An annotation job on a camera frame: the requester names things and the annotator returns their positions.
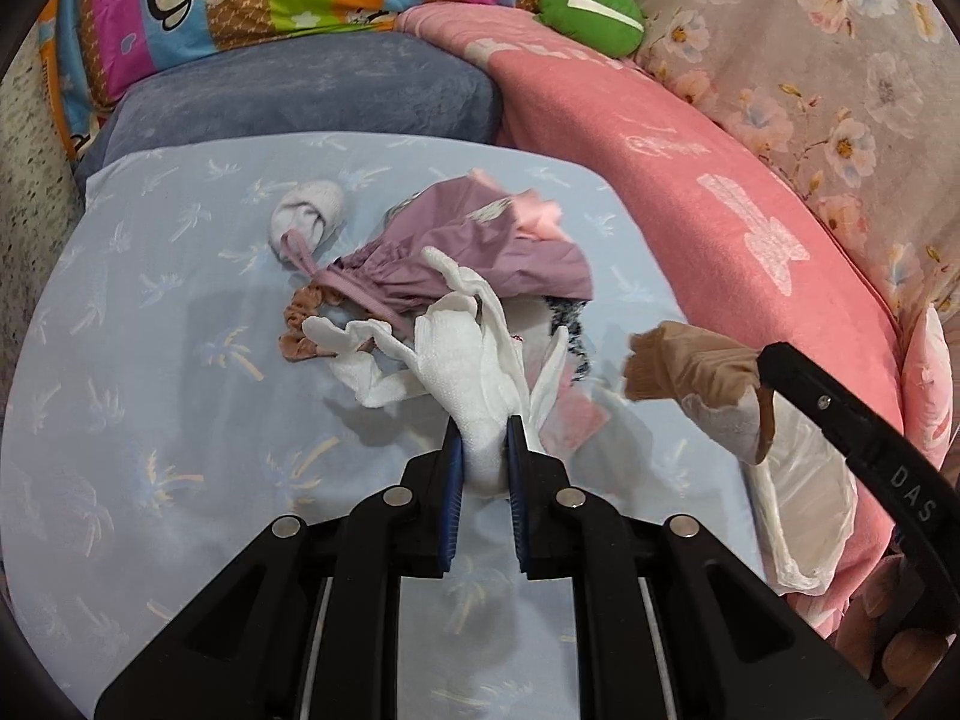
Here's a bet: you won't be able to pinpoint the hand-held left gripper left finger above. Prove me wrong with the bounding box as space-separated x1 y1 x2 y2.
94 417 466 720

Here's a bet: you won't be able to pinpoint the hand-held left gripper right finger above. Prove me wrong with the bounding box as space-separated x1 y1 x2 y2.
505 417 886 720

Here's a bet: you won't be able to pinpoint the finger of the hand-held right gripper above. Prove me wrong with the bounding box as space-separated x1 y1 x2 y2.
756 342 865 460

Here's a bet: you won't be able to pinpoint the pale pink cloth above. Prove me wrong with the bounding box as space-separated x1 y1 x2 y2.
536 382 613 460

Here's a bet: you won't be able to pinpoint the white bin with plastic bag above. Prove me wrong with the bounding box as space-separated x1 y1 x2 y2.
741 388 860 595

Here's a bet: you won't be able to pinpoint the brown nylon stocking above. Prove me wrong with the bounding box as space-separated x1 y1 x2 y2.
624 320 778 466

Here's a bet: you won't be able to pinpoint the white cotton glove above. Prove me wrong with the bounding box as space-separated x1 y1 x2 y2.
300 244 571 497

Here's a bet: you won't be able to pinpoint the black white patterned cloth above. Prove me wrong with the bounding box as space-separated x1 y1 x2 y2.
544 295 595 383

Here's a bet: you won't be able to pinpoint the purple drawstring shorts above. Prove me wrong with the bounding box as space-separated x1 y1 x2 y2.
277 176 595 317

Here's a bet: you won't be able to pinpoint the person's right hand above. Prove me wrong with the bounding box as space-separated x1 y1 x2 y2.
861 562 960 691

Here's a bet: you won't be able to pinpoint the pink printed pillow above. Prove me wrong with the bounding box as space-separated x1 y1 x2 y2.
900 303 960 467

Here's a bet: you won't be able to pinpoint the brown scrunched sock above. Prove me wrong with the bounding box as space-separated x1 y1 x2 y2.
279 285 376 363

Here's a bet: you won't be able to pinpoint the pink blanket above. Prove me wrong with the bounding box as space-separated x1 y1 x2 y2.
397 3 920 640

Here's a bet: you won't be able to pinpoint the light blue palm print sheet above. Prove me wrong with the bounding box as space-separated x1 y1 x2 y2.
0 130 767 720

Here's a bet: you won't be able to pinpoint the white rolled sock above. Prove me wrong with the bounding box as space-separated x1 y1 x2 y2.
268 178 347 265

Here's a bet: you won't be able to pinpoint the floral quilt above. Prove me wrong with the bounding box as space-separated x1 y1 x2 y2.
585 0 960 362

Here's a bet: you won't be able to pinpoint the blue grey pillow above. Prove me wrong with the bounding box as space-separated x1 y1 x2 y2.
75 37 503 182

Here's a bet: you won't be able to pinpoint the green check mark cushion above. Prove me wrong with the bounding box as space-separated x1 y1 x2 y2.
533 0 647 58

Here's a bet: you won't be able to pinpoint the speckled white cloth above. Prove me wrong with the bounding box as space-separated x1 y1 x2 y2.
0 37 85 346

